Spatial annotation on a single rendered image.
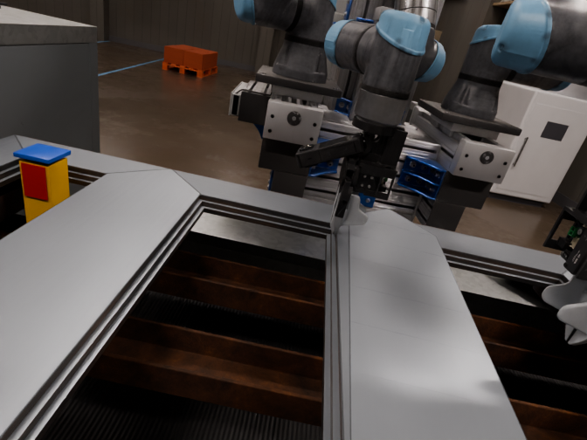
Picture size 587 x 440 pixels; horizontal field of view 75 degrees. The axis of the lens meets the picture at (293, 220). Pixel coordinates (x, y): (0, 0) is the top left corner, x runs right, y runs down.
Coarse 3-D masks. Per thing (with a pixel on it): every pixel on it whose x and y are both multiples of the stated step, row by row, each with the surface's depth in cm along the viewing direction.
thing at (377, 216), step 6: (372, 216) 80; (378, 216) 80; (384, 216) 81; (390, 216) 82; (396, 216) 82; (378, 222) 78; (384, 222) 78; (390, 222) 79; (396, 222) 79; (402, 222) 80; (408, 222) 81; (402, 228) 77; (408, 228) 78; (414, 228) 78; (420, 228) 79; (432, 234) 78
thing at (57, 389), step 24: (0, 168) 67; (72, 168) 73; (192, 216) 68; (240, 216) 72; (264, 216) 73; (288, 216) 73; (168, 240) 58; (336, 240) 68; (144, 264) 51; (336, 264) 61; (456, 264) 73; (480, 264) 73; (504, 264) 73; (144, 288) 49; (336, 288) 56; (120, 312) 45; (336, 312) 51; (96, 336) 40; (336, 336) 47; (72, 360) 37; (96, 360) 39; (336, 360) 44; (48, 384) 34; (72, 384) 36; (336, 384) 41; (48, 408) 33; (336, 408) 38; (24, 432) 31; (336, 432) 36
